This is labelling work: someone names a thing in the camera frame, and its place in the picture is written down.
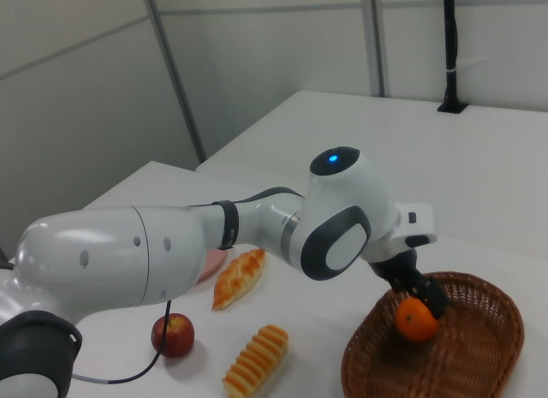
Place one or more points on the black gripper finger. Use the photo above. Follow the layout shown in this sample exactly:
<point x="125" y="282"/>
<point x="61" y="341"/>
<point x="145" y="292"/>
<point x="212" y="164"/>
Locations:
<point x="404" y="288"/>
<point x="434" y="297"/>

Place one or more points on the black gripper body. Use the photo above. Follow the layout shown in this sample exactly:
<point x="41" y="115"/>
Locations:
<point x="396" y="265"/>

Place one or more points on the orange tangerine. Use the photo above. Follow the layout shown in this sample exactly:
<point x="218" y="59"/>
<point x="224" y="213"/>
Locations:
<point x="415" y="325"/>

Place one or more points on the braided pointed bread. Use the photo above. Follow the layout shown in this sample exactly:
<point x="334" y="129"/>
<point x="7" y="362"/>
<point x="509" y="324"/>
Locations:
<point x="237" y="278"/>

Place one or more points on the striped bread roll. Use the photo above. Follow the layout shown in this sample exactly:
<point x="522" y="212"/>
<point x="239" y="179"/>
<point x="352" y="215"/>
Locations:
<point x="257" y="359"/>

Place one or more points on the red apple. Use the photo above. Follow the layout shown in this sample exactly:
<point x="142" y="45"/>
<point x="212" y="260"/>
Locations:
<point x="180" y="338"/>

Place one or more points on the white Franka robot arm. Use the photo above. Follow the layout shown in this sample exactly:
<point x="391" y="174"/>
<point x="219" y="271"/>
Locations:
<point x="128" y="252"/>

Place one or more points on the brown woven basket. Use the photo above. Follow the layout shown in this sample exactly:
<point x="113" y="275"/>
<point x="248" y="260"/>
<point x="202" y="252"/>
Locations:
<point x="471" y="364"/>

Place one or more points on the pink plate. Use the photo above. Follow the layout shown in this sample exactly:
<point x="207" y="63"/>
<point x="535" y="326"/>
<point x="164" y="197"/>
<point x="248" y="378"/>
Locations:
<point x="212" y="265"/>

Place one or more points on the black pole with clamp base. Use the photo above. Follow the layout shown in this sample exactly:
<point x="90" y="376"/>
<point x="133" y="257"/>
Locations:
<point x="450" y="51"/>

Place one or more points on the grey partition post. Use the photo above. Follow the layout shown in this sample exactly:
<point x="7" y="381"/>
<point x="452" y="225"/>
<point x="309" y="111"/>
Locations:
<point x="173" y="77"/>
<point x="376" y="43"/>

